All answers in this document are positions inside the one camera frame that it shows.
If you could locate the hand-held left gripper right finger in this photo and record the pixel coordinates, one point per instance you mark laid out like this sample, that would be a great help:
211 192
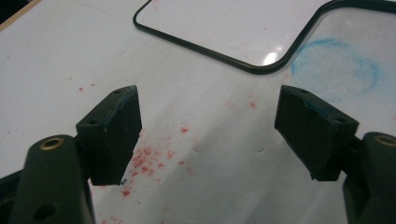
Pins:
314 137

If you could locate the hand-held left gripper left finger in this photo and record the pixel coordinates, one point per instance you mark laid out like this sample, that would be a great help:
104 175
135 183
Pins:
109 133

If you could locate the wooden table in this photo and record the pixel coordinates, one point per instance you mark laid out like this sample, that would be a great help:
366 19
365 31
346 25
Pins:
15 19

